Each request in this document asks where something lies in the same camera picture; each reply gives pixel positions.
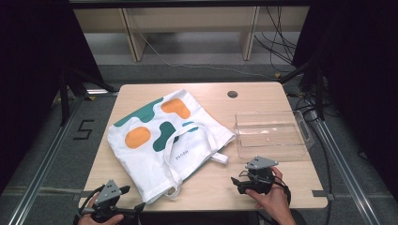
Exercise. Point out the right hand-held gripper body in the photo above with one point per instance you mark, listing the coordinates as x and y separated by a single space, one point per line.
260 163

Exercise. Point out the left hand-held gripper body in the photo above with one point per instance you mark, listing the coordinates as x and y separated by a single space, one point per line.
108 192

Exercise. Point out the clear plastic bin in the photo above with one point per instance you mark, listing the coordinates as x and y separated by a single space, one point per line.
269 135

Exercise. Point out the white tote bag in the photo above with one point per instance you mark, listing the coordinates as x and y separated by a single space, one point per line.
147 157

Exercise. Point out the person's left hand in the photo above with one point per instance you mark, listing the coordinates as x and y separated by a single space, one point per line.
94 220

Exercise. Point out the person's right hand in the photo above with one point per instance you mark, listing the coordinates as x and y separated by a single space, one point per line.
277 200

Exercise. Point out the black metal stand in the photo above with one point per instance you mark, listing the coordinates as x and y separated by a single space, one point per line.
64 100
319 93

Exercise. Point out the black curtain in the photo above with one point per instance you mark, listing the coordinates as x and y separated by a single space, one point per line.
31 78
359 78

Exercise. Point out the light wooden bench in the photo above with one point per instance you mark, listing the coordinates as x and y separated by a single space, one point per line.
187 18

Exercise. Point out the aluminium floor rail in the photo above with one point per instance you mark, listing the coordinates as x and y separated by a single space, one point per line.
347 175
40 175

